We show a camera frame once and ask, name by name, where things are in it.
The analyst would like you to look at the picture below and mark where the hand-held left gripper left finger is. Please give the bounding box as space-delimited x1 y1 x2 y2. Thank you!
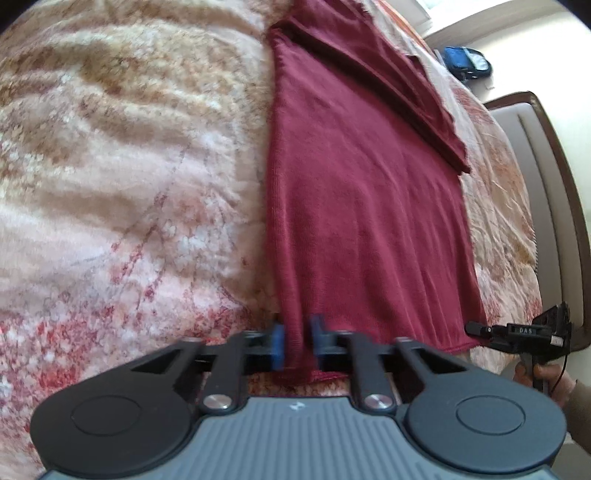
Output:
130 323 286 414

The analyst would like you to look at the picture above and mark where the dark red long-sleeve shirt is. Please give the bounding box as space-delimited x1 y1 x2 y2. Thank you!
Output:
265 0 489 385

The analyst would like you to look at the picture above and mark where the blue backpack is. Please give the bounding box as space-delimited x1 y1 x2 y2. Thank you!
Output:
440 45 494 82

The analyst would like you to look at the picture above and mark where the padded wooden headboard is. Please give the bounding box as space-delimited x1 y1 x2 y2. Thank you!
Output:
484 91 591 356

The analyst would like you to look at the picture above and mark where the person's right hand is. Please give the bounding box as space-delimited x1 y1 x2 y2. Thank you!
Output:
513 362 579 408

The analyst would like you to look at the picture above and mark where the bright window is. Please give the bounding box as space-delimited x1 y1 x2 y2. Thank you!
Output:
416 0 467 19

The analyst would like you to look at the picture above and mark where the orange bed sheet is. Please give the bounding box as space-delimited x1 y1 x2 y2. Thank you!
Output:
374 0 439 61

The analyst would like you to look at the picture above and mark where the floral quilt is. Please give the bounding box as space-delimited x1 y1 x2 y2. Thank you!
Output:
0 0 546 467

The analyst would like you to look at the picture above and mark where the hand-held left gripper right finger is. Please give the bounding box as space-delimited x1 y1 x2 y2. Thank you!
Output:
308 315 468 414

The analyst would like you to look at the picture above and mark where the person's right forearm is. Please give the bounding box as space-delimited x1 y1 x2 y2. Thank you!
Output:
561 377 591 446

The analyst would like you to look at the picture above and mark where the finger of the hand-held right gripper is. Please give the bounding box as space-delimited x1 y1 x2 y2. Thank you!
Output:
465 321 510 352

